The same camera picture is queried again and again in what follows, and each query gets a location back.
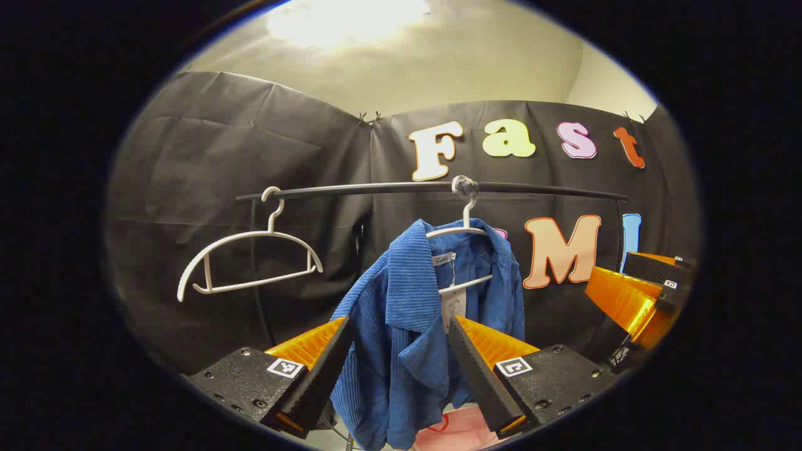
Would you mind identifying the clear tape wrap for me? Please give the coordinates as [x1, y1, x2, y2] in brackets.
[452, 175, 481, 201]

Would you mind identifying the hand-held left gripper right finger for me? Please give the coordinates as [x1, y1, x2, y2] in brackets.
[446, 314, 622, 440]

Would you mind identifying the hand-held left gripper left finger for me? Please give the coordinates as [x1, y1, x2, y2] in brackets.
[184, 315, 357, 440]

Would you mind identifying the pink laundry hamper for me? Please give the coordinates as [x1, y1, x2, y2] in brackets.
[414, 404, 508, 451]

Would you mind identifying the white plastic hanger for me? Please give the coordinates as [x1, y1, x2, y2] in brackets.
[177, 186, 325, 303]

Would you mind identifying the black backdrop cloth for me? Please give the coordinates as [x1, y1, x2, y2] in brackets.
[107, 70, 701, 376]

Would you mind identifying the white hanger with taped hook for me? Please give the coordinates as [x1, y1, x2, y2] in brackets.
[426, 177, 496, 295]

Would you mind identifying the blue corduroy shirt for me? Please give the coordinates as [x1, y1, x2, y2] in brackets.
[330, 217, 527, 451]

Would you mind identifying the white paper garment tag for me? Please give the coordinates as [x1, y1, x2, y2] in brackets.
[441, 290, 468, 333]

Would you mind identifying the black clothes rack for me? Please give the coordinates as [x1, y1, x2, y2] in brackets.
[236, 180, 630, 351]

